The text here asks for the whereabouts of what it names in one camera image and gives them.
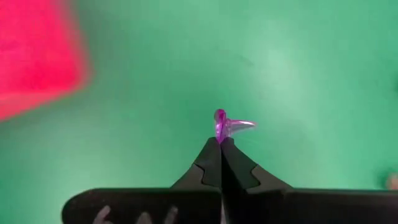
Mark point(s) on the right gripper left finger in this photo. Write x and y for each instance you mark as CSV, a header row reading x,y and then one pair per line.
x,y
186,205

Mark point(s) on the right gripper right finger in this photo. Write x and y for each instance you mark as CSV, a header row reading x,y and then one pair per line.
x,y
264,205

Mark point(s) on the translucent purple witch hat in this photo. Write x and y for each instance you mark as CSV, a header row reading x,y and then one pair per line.
x,y
221,124

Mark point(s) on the pink plastic bin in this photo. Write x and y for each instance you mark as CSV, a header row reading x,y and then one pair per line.
x,y
31,46

